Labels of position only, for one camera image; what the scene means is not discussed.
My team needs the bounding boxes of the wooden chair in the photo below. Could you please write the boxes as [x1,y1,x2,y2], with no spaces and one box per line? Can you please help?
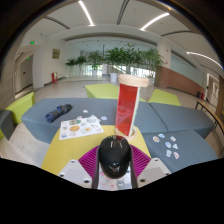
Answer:
[194,98,224,134]

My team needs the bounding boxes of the black computer mouse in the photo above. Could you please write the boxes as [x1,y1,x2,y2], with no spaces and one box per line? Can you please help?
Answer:
[97,134,132,180]

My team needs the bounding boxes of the dark folded umbrella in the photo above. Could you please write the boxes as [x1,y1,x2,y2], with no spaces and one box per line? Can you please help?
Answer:
[44,103,73,124]

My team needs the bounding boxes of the lime green upholstered seat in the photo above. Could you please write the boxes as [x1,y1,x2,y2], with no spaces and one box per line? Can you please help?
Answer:
[0,91,36,141]
[84,83,147,103]
[147,88,182,107]

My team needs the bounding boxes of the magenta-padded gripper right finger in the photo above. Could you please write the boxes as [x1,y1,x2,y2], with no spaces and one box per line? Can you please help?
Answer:
[128,145,173,190]

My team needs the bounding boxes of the grey cube seat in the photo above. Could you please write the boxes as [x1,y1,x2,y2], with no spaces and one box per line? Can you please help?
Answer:
[0,109,15,136]

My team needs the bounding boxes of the red panel wooden tower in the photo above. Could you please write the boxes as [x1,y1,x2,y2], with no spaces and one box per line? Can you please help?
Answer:
[114,73,150,143]

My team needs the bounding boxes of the row of potted green plants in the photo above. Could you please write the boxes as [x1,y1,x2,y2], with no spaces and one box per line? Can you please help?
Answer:
[64,43,165,83]

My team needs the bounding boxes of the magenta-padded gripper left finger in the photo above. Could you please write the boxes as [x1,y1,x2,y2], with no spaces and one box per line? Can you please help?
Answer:
[57,145,103,190]

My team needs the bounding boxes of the white sticker sheet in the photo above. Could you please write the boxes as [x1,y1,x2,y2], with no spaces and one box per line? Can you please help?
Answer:
[58,115,105,141]

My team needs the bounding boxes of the brown wall plaque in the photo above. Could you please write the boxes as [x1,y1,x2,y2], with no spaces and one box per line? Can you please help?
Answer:
[51,48,61,60]

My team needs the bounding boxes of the group of ceiling strip lights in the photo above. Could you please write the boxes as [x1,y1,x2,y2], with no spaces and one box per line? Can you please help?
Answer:
[78,0,224,70]

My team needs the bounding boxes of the group of small stickers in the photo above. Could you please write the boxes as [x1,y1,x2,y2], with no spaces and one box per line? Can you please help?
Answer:
[152,133,181,160]

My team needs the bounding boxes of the long grey upholstered bench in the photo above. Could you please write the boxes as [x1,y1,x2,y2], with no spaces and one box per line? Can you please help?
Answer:
[20,97,169,145]

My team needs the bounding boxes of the brown wooden reception counter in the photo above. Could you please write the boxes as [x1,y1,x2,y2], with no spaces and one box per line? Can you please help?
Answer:
[153,65,205,97]

